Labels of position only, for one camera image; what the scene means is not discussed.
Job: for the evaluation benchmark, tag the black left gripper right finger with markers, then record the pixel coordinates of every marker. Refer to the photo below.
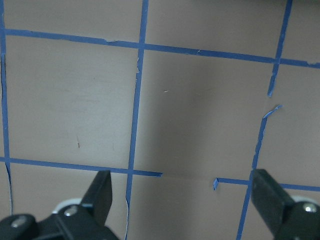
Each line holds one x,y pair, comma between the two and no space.
270,200

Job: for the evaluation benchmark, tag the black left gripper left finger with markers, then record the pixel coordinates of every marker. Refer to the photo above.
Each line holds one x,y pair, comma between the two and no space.
98,198

